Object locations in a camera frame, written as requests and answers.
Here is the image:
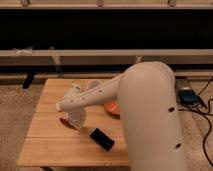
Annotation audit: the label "black rectangular device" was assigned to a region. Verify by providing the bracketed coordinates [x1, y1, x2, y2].
[90, 128, 115, 151]

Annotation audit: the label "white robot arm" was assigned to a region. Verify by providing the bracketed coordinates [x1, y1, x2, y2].
[56, 62, 188, 171]

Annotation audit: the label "wooden table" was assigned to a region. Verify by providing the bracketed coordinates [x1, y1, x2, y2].
[17, 79, 128, 167]

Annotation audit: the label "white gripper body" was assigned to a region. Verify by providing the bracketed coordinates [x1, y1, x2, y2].
[68, 109, 86, 129]

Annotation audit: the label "dried red pepper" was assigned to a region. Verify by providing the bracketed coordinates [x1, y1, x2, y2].
[60, 118, 74, 129]

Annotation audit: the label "black table leg bracket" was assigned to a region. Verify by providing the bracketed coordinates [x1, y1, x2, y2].
[22, 72, 36, 89]

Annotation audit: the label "orange bowl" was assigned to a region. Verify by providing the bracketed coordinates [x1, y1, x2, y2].
[104, 101, 120, 116]

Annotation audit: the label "blue device on floor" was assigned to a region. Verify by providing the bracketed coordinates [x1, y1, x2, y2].
[178, 90, 199, 105]

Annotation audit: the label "black cables on floor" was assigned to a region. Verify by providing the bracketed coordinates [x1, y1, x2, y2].
[176, 78, 213, 168]

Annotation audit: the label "white plastic cup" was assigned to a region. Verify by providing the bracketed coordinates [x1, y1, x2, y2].
[87, 80, 100, 89]

